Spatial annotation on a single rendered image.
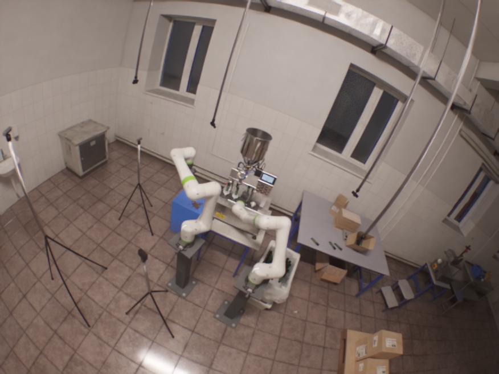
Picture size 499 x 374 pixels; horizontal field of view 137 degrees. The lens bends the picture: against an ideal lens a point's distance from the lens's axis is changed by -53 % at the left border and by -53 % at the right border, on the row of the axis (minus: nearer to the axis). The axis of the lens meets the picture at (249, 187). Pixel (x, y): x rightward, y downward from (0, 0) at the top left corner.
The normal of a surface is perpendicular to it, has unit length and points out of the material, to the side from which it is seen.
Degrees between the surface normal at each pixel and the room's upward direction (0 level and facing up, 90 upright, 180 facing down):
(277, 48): 90
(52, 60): 90
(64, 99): 90
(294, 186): 90
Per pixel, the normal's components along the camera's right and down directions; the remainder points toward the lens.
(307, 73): -0.27, 0.49
